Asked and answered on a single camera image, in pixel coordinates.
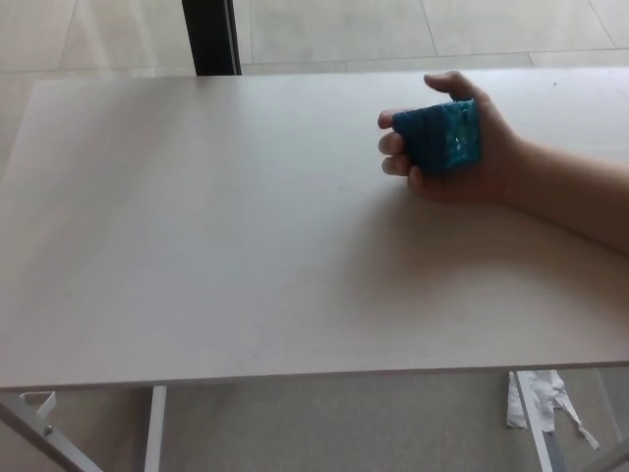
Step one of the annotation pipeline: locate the person bare hand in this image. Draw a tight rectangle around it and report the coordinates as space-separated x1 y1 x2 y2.
376 70 523 206

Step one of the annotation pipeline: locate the blue cube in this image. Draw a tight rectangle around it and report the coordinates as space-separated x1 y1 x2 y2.
392 97 484 176

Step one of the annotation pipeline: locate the person bare forearm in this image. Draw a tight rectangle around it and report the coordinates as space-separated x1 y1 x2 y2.
505 136 629 258

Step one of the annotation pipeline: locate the white slanted table leg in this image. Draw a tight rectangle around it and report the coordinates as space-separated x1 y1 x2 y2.
507 372 557 472

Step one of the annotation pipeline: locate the white vertical table leg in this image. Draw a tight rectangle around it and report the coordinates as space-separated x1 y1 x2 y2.
143 385 169 472

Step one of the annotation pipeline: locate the white diagonal table brace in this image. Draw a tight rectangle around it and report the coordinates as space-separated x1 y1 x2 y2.
0 397 102 472

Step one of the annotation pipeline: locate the black vertical post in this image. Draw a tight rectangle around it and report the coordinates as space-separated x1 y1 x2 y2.
181 0 244 77

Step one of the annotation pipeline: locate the white metal hook bracket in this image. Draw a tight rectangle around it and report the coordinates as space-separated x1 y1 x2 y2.
19 389 57 435

